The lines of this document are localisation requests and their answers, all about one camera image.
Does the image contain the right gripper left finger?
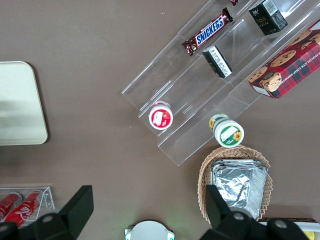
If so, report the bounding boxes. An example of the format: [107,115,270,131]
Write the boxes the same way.
[0,184,95,240]

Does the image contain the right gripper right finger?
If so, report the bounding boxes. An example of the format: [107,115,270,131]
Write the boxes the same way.
[201,184,310,240]

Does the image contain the light wicker basket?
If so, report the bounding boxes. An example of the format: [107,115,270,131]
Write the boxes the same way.
[198,145,274,225]

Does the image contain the beige plastic tray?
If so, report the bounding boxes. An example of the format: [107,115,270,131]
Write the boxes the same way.
[0,60,49,146]

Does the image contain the clear acrylic bottle rack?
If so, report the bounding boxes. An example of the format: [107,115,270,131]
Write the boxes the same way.
[0,186,56,229]

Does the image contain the aluminium foil container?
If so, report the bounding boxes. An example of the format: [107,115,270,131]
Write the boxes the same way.
[210,159,269,221]

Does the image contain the red cola bottle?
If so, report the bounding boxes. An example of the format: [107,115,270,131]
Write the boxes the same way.
[4,189,45,228]
[0,191,24,222]

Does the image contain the white rectangular snack bin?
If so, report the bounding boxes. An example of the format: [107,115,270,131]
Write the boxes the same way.
[257,217,320,240]

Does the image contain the green lid cup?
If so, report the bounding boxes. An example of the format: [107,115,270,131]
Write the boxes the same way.
[208,113,245,148]

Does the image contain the red lid cup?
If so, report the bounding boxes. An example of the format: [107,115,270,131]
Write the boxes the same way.
[148,100,174,131]

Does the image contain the clear acrylic stepped shelf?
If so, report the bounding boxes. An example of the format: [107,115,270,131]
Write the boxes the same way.
[121,0,320,167]

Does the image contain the small black carton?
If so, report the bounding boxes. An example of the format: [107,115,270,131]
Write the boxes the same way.
[248,0,289,36]
[201,45,233,80]

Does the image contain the red tartan cookie box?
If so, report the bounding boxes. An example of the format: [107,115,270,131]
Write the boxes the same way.
[247,19,320,100]

